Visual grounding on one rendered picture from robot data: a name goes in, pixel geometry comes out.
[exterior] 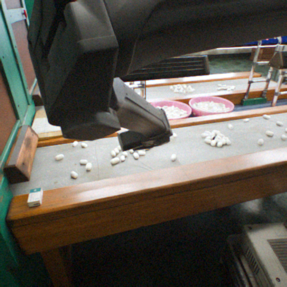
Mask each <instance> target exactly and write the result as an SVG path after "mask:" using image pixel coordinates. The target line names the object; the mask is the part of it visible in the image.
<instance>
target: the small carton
mask: <svg viewBox="0 0 287 287"><path fill-rule="evenodd" d="M42 194H43V191H42V188H41V187H39V188H33V189H30V192H29V197H28V201H27V204H28V206H29V207H33V206H39V205H41V199H42Z"/></svg>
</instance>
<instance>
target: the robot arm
mask: <svg viewBox="0 0 287 287"><path fill-rule="evenodd" d="M286 35H287V0H35V1H34V6H33V9H32V12H31V18H30V23H29V29H28V32H27V42H28V50H29V54H30V58H31V62H32V63H33V68H34V71H35V75H36V80H37V82H38V87H39V91H40V94H41V99H42V101H43V106H44V110H45V112H46V115H47V119H48V123H49V124H51V125H53V126H60V127H61V131H62V135H63V138H67V139H73V140H79V141H90V142H92V141H96V140H98V139H100V138H103V137H105V136H109V135H111V134H114V133H116V132H117V137H118V142H119V145H120V146H121V149H122V151H123V152H124V151H127V150H131V149H132V150H133V151H136V150H144V149H151V148H153V147H155V146H162V145H164V144H167V143H168V142H170V136H172V135H173V131H172V129H171V128H170V124H169V121H168V118H167V116H166V112H165V110H164V109H163V108H155V107H154V106H152V105H151V104H150V103H149V102H148V101H147V100H145V99H144V98H143V97H141V96H140V95H139V94H138V93H136V92H135V91H134V90H132V88H130V87H129V86H128V85H127V84H125V83H124V82H123V81H122V80H120V79H119V77H122V76H126V75H127V74H128V73H130V72H132V71H134V70H137V69H139V68H141V67H144V66H147V65H149V64H150V63H154V62H156V61H160V60H163V59H167V58H172V57H177V56H180V55H187V54H192V53H199V52H205V51H206V50H212V49H217V48H224V47H229V46H234V45H239V44H245V43H252V42H256V41H262V40H267V39H274V38H277V37H281V36H286ZM121 128H124V129H127V130H126V131H122V132H118V131H120V130H122V129H121Z"/></svg>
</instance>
